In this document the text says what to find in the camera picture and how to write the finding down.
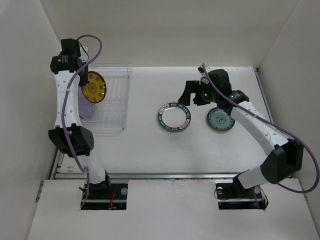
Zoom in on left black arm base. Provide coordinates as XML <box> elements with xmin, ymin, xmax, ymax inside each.
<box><xmin>80</xmin><ymin>179</ymin><xmax>129</xmax><ymax>211</ymax></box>

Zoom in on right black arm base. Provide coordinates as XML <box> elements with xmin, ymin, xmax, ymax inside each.
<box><xmin>214</xmin><ymin>182</ymin><xmax>269</xmax><ymax>211</ymax></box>

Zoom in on white wire dish rack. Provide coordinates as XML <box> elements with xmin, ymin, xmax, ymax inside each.
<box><xmin>80</xmin><ymin>62</ymin><xmax>132</xmax><ymax>137</ymax></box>

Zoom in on purple plate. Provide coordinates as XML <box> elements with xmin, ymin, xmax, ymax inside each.
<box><xmin>77</xmin><ymin>87</ymin><xmax>96</xmax><ymax>119</ymax></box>

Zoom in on aluminium table frame rail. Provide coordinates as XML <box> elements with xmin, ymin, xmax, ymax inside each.
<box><xmin>49</xmin><ymin>67</ymin><xmax>291</xmax><ymax>181</ymax></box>

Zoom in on blue floral green plate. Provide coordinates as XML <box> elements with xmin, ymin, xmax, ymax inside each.
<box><xmin>206</xmin><ymin>107</ymin><xmax>235</xmax><ymax>132</ymax></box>

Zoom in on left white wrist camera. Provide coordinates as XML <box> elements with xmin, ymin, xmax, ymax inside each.
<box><xmin>80</xmin><ymin>45</ymin><xmax>89</xmax><ymax>63</ymax></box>

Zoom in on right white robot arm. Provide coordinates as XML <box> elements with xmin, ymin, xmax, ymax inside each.
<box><xmin>178</xmin><ymin>68</ymin><xmax>304</xmax><ymax>197</ymax></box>

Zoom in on green rimmed white plate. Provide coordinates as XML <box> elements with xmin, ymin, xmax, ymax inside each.
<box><xmin>157</xmin><ymin>102</ymin><xmax>192</xmax><ymax>133</ymax></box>

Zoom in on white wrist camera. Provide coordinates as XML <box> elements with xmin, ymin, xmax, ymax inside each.
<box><xmin>80</xmin><ymin>45</ymin><xmax>89</xmax><ymax>63</ymax></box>
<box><xmin>197</xmin><ymin>66</ymin><xmax>207</xmax><ymax>75</ymax></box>

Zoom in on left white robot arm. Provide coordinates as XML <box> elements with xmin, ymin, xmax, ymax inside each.
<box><xmin>48</xmin><ymin>38</ymin><xmax>112</xmax><ymax>199</ymax></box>

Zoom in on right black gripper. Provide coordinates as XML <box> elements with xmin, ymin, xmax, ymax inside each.
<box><xmin>177</xmin><ymin>80</ymin><xmax>219</xmax><ymax>106</ymax></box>

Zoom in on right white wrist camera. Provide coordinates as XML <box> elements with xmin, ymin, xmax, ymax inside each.
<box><xmin>197</xmin><ymin>66</ymin><xmax>207</xmax><ymax>75</ymax></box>

